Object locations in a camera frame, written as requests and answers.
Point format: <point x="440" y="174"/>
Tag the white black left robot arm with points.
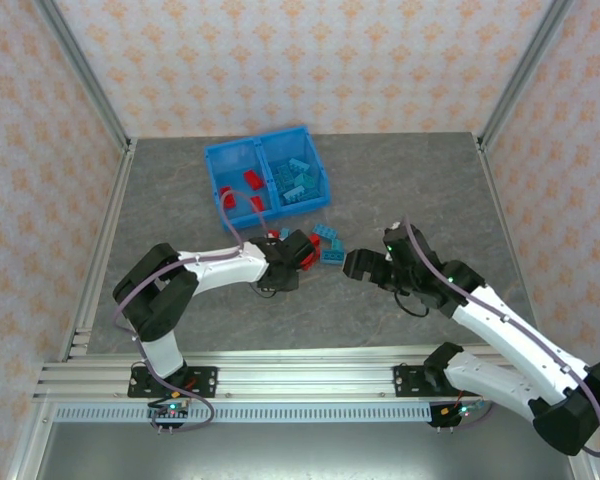
<point x="220" y="270"/>

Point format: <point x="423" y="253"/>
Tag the grey metal base panel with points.
<point x="305" y="450"/>

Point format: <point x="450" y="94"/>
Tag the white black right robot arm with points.
<point x="505" y="330"/>

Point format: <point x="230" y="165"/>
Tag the blue plastic storage bin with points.
<point x="287" y="145"/>
<point x="237" y="167"/>

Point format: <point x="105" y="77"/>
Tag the blue sloped lego brick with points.
<point x="305" y="179"/>
<point x="337" y="245"/>

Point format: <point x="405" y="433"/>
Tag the red lego brick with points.
<point x="309" y="261"/>
<point x="271" y="233"/>
<point x="315" y="240"/>
<point x="228" y="196"/>
<point x="252" y="179"/>
<point x="256" y="202"/>

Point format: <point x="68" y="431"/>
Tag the long aluminium mounting rail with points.
<point x="305" y="375"/>

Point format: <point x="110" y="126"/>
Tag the aluminium table side rail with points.
<point x="114" y="200"/>
<point x="508" y="225"/>

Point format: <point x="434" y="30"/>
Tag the short aluminium frame strut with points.
<point x="30" y="440"/>
<point x="586" y="470"/>

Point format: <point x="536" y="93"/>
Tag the aluminium frame post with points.
<point x="522" y="75"/>
<point x="86" y="75"/>

